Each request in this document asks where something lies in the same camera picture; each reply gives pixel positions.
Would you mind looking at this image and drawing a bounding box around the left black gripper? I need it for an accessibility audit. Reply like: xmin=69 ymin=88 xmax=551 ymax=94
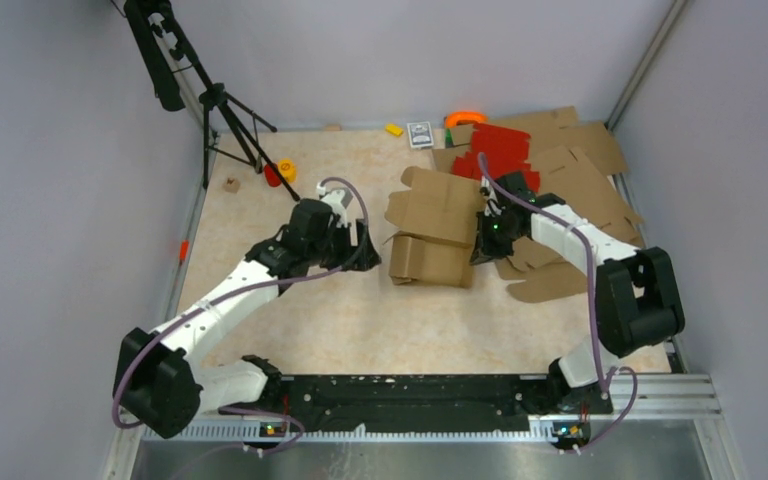
xmin=307 ymin=218 xmax=380 ymax=271

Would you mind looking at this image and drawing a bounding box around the brown cardboard box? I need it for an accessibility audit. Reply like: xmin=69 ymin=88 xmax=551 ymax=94
xmin=384 ymin=166 xmax=484 ymax=289

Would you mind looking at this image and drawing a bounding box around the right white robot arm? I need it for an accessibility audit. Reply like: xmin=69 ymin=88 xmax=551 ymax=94
xmin=470 ymin=172 xmax=685 ymax=412

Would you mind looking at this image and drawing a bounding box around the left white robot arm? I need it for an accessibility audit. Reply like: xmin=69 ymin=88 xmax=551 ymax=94
xmin=112 ymin=188 xmax=381 ymax=439

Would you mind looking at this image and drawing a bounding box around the red cardboard box blank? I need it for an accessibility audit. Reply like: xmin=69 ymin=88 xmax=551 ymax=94
xmin=450 ymin=123 xmax=541 ymax=191

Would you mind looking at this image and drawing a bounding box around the yellow and red toy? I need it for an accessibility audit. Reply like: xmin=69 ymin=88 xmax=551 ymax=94
xmin=263 ymin=158 xmax=297 ymax=188

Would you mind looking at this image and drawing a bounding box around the yellow block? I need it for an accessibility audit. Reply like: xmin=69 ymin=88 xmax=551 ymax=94
xmin=384 ymin=123 xmax=404 ymax=137

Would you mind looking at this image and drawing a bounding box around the playing card deck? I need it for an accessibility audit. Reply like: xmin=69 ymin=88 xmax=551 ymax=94
xmin=406 ymin=121 xmax=434 ymax=150

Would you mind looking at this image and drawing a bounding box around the stack of brown cardboard blanks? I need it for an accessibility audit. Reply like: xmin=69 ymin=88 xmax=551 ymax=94
xmin=432 ymin=106 xmax=643 ymax=304

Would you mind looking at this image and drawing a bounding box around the small wooden block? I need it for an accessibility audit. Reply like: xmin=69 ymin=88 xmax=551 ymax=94
xmin=222 ymin=177 xmax=241 ymax=194

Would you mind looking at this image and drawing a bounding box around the small orange clip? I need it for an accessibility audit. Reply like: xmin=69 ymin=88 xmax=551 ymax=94
xmin=178 ymin=240 xmax=190 ymax=263

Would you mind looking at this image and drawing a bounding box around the black tripod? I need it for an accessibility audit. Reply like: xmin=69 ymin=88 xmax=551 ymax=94
xmin=120 ymin=0 xmax=280 ymax=189

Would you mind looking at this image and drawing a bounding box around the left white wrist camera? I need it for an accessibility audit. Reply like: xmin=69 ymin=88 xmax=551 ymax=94
xmin=316 ymin=182 xmax=354 ymax=227

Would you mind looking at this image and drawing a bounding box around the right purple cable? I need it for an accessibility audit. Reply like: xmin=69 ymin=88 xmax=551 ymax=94
xmin=476 ymin=152 xmax=640 ymax=452

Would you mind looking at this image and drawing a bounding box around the orange tape ring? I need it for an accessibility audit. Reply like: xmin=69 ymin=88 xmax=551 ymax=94
xmin=444 ymin=110 xmax=490 ymax=130

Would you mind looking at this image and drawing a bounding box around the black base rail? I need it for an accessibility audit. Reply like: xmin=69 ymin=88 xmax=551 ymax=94
xmin=211 ymin=370 xmax=617 ymax=452

